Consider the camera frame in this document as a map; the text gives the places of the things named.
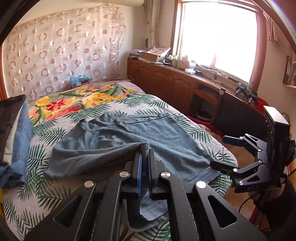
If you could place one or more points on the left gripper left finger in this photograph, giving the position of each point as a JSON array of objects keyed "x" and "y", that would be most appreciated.
[{"x": 93, "y": 211}]

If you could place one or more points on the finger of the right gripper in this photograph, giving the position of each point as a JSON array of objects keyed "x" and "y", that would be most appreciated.
[
  {"x": 248, "y": 142},
  {"x": 253, "y": 177}
]

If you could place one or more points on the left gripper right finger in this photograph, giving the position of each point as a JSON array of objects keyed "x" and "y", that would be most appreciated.
[{"x": 196, "y": 211}]

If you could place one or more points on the grey-blue pants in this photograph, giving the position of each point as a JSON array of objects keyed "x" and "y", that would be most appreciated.
[{"x": 96, "y": 149}]

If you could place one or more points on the dark chair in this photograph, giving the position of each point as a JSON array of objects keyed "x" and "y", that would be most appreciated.
[{"x": 235, "y": 118}]

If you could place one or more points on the wooden sideboard cabinet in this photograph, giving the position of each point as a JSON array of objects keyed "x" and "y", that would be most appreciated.
[{"x": 186, "y": 93}]

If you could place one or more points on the leaf print bed sheet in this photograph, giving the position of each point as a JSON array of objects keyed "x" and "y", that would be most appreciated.
[{"x": 26, "y": 205}]

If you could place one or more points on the folded blue jeans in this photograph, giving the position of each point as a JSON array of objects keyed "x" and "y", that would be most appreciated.
[{"x": 14, "y": 174}]

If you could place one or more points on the window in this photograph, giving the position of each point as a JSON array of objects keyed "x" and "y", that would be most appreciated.
[{"x": 227, "y": 36}]

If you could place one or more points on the floral blanket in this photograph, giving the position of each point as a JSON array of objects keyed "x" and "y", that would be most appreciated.
[{"x": 85, "y": 96}]

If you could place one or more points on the cardboard box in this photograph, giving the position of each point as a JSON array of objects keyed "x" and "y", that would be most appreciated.
[{"x": 152, "y": 57}]

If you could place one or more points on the dark folded garment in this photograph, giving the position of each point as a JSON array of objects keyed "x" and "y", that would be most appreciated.
[{"x": 9, "y": 110}]

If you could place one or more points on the beige window curtain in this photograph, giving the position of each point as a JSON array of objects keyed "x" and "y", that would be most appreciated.
[{"x": 152, "y": 8}]

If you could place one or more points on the circle pattern curtain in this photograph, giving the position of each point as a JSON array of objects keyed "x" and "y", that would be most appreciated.
[{"x": 41, "y": 55}]

